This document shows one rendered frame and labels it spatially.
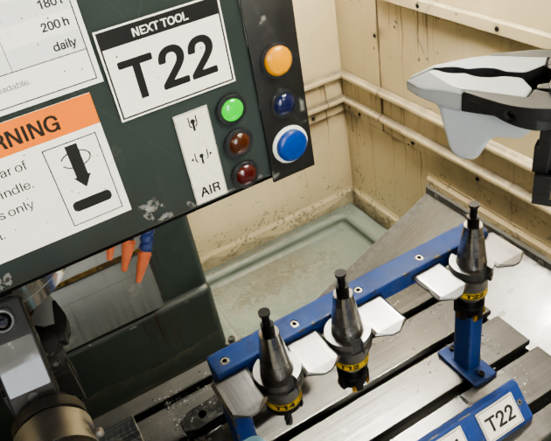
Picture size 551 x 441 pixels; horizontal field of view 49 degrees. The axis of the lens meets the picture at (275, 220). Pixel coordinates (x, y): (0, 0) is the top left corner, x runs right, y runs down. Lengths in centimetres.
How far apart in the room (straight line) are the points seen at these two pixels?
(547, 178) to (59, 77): 34
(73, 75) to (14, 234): 13
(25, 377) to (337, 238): 148
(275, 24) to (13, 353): 40
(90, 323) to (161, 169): 92
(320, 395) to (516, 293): 54
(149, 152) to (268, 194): 142
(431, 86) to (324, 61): 140
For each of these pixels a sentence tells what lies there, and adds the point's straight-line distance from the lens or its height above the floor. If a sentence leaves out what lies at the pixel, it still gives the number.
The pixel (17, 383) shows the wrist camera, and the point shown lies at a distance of 67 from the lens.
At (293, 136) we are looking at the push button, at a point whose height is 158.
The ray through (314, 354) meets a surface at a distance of 82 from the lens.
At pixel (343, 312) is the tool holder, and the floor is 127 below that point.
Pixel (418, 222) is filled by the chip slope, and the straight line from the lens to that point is 167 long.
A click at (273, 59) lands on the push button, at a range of 51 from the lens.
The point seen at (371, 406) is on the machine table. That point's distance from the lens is 116.
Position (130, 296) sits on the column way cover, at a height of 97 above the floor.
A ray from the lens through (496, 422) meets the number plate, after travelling 111.
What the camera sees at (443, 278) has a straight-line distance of 92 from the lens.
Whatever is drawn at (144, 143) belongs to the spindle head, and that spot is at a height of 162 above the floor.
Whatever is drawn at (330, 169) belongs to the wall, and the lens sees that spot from 200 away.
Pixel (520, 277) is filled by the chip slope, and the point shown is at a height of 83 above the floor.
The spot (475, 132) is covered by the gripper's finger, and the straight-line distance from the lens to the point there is 45.
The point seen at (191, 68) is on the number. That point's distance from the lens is 49.
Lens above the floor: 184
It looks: 36 degrees down
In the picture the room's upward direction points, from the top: 11 degrees counter-clockwise
